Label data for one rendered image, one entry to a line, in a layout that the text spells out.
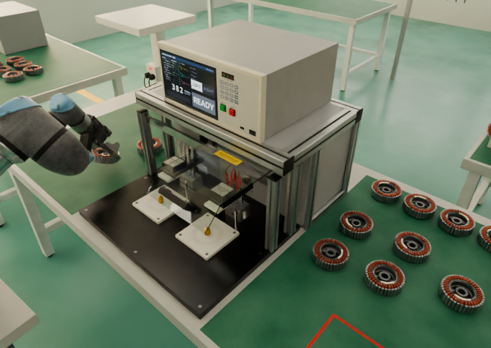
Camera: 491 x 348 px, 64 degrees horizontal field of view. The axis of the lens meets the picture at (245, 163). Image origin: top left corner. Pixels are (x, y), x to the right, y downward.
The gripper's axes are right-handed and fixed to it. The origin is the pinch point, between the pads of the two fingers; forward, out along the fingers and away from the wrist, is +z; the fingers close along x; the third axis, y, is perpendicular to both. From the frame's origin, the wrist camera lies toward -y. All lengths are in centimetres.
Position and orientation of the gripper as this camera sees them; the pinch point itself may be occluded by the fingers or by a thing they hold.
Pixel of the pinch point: (107, 155)
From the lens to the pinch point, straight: 173.4
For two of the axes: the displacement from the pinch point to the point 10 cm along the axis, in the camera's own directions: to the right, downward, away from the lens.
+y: 4.2, -8.3, 3.6
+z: 2.2, 4.7, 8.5
